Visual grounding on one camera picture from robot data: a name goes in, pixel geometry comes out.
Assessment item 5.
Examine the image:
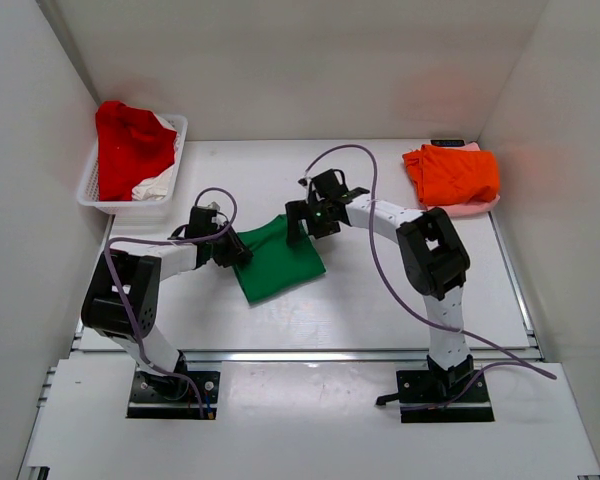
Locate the green t shirt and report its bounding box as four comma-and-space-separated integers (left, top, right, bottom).
233, 214, 326, 304

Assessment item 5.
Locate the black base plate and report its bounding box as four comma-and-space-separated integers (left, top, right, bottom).
396, 370, 495, 424
126, 368, 221, 421

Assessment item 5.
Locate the red t shirt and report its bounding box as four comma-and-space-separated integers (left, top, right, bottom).
95, 101, 177, 202

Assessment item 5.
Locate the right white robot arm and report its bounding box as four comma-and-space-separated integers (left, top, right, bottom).
285, 169, 474, 401

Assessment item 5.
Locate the orange folded t shirt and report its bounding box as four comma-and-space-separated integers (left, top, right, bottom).
402, 144, 500, 207

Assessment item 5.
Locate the white t shirt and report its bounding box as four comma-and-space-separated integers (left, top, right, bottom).
131, 115, 180, 201

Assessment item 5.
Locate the white plastic basket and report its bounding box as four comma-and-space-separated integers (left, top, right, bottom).
76, 113, 188, 224

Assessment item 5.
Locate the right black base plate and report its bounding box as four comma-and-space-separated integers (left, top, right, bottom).
396, 370, 495, 424

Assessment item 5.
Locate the aluminium rail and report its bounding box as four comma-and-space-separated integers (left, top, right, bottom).
72, 347, 542, 363

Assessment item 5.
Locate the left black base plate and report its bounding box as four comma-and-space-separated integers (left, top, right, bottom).
126, 368, 221, 421

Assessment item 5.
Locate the pink folded t shirt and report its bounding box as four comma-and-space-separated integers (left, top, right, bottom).
421, 143, 500, 217

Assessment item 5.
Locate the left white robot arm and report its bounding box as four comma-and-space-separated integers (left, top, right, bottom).
81, 203, 253, 400

